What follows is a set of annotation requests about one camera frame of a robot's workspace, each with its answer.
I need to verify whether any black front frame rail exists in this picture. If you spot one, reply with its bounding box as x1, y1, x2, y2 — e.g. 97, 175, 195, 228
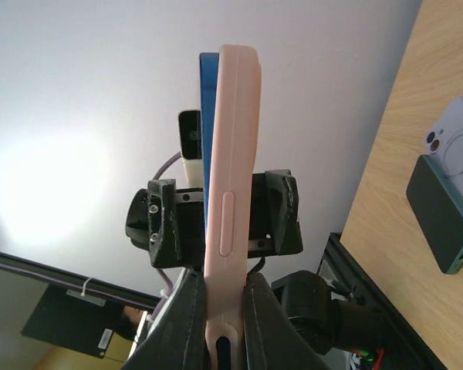
323, 233, 446, 370

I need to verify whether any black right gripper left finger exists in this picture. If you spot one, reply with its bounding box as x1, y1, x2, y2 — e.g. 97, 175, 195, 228
122, 271, 206, 369

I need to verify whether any pink phone case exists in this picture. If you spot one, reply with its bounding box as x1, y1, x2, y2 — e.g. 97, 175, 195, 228
204, 45, 262, 369

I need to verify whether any green-edged black phone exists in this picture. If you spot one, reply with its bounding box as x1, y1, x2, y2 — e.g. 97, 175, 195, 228
406, 155, 463, 274

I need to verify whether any lilac phone case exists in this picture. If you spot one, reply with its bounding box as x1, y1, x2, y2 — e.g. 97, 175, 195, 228
425, 96, 463, 198

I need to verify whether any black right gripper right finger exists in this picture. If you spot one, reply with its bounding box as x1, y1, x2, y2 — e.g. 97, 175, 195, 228
242, 273, 326, 370

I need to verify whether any blue-edged black phone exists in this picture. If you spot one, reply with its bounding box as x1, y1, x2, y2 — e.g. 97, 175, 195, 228
198, 52, 219, 230

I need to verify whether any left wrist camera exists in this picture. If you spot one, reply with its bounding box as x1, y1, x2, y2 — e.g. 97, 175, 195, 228
178, 109, 204, 188

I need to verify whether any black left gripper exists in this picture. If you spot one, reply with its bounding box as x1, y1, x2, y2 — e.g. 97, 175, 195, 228
125, 170, 299, 268

